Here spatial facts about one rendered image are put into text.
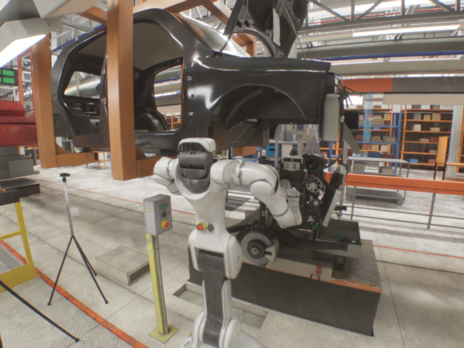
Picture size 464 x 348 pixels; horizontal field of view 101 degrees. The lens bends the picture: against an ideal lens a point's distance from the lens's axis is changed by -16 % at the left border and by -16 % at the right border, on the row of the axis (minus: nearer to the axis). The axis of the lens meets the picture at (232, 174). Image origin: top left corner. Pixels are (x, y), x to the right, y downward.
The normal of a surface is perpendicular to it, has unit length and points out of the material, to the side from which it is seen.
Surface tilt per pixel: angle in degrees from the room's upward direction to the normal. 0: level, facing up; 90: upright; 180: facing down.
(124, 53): 90
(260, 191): 121
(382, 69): 90
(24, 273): 90
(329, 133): 99
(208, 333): 61
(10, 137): 90
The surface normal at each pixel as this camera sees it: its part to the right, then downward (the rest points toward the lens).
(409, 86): -0.45, 0.15
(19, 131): 0.89, 0.07
